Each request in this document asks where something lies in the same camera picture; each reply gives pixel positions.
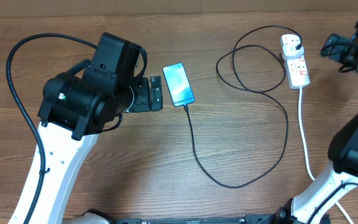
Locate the blue screen Galaxy smartphone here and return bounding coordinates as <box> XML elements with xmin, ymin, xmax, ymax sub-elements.
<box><xmin>162</xmin><ymin>63</ymin><xmax>195</xmax><ymax>108</ymax></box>

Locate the black USB charging cable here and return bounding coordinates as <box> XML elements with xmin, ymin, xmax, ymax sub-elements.
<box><xmin>183</xmin><ymin>25</ymin><xmax>304</xmax><ymax>190</ymax></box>

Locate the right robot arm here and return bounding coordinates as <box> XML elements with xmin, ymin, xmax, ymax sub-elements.
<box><xmin>261</xmin><ymin>21</ymin><xmax>358</xmax><ymax>223</ymax></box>

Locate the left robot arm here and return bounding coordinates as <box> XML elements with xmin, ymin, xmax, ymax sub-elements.
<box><xmin>6</xmin><ymin>32</ymin><xmax>163</xmax><ymax>223</ymax></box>

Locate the white power strip cord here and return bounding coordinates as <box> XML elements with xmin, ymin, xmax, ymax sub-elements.
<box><xmin>297</xmin><ymin>86</ymin><xmax>355</xmax><ymax>224</ymax></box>

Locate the white charger plug adapter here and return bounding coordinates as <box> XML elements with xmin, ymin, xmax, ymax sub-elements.
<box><xmin>282</xmin><ymin>44</ymin><xmax>304</xmax><ymax>60</ymax></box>

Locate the white power strip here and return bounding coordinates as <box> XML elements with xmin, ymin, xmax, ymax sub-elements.
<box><xmin>280</xmin><ymin>34</ymin><xmax>311</xmax><ymax>90</ymax></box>

